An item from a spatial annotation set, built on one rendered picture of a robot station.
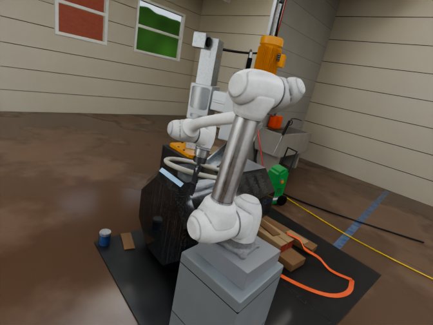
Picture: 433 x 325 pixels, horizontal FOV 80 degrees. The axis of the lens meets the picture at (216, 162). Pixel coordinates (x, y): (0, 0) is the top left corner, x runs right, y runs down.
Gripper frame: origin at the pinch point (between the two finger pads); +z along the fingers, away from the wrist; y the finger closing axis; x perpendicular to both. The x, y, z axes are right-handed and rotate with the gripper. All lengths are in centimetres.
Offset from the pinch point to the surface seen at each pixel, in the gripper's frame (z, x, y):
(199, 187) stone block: 10, 0, 51
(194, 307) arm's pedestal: 53, -20, -28
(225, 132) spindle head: -37, -8, 74
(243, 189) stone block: 8, -38, 85
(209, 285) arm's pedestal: 34, -23, -35
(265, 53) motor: -124, -25, 121
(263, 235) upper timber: 58, -75, 120
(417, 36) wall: -320, -318, 414
